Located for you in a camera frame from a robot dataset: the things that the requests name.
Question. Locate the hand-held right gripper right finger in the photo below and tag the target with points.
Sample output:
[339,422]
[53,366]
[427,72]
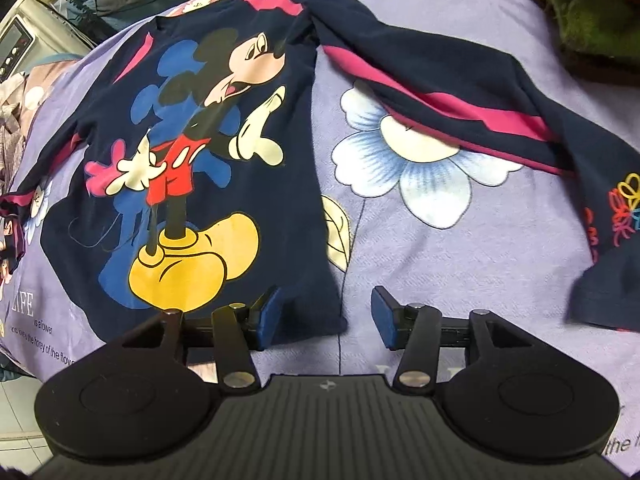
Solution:
[385,320]

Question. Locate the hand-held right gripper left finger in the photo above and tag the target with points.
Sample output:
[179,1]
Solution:
[270,317]

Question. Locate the navy cartoon mouse shirt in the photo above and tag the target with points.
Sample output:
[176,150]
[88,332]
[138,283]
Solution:
[280,200]

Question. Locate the pile of grey clothes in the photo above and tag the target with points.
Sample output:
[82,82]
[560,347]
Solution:
[10,135]

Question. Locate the purple floral bedsheet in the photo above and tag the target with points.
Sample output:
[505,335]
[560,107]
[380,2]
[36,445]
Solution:
[450,260]

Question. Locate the navy garment with colourful flowers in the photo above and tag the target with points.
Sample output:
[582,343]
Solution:
[610,280]

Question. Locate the pink printed cloth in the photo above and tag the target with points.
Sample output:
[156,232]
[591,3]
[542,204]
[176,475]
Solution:
[55,72]

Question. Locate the green and brown fuzzy blanket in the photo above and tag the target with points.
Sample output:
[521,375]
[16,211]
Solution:
[595,20]

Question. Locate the white appliance with button panel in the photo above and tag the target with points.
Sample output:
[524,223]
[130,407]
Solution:
[25,30]

